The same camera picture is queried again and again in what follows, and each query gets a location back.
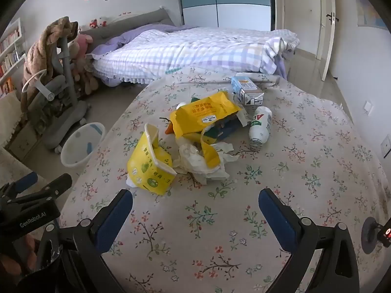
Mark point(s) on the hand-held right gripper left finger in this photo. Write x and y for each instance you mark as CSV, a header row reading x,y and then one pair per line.
x,y
117,216

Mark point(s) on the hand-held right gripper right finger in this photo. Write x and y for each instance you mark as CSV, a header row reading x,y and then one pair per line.
x,y
276,219

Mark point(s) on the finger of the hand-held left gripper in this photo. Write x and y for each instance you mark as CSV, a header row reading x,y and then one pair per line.
x,y
58,184
27,179

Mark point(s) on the white plastic bin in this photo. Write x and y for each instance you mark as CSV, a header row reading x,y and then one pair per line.
x,y
76,155

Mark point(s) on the crushed yellow paper cup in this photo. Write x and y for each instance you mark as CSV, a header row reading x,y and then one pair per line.
x,y
146,164

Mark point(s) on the torn yellow wrapper strip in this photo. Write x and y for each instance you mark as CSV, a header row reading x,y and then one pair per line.
x,y
210,152

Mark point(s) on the white drawing paper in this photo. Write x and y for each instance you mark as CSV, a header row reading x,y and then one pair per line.
x,y
195,161

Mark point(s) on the orange wrapper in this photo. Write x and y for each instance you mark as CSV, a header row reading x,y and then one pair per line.
x,y
170,129

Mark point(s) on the yellow snack packet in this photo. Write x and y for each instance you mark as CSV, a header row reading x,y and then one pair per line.
x,y
204,113

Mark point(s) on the floral bedsheet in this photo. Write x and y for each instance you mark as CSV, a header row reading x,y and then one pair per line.
x,y
213,219

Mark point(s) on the grey study chair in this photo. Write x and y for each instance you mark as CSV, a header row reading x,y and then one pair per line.
x,y
70,110

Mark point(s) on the white plastic bottle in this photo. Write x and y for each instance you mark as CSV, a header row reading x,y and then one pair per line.
x,y
259,128

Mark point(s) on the black device with red light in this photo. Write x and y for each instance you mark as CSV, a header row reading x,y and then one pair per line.
x,y
371,235

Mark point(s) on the blue cardboard box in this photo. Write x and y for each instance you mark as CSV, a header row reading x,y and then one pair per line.
x,y
227,129

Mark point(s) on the brown plush toy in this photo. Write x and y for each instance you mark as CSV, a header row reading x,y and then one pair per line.
x,y
88,79

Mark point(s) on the brown fuzzy blanket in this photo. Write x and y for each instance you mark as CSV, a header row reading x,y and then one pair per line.
x,y
38,55

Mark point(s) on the white bookshelf with books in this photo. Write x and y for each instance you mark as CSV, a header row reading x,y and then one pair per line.
x,y
9,55

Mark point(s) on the light blue milk carton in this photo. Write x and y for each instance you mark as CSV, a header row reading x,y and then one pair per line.
x,y
244,85

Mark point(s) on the pink plush toy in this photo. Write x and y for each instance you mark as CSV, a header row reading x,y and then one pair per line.
x,y
82,42

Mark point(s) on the lilac ruffled bedding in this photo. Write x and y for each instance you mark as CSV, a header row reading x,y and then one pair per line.
x,y
113,41

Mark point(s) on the white cat plush toy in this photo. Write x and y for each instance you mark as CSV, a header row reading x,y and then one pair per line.
x,y
97,23

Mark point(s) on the white door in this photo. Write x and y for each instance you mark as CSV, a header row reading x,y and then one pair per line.
x,y
326,52

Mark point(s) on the checked purple quilt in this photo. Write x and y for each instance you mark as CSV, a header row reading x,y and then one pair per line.
x,y
189,52

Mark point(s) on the grey bed headboard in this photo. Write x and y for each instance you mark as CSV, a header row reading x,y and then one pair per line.
x,y
137,21

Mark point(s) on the white and teal wardrobe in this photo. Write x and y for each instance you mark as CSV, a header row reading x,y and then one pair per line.
x,y
226,6

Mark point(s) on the white wall socket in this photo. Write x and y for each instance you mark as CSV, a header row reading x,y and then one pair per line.
x,y
368,107
386,146

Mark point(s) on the wall poster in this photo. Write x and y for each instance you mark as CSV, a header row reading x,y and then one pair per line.
x,y
371,12

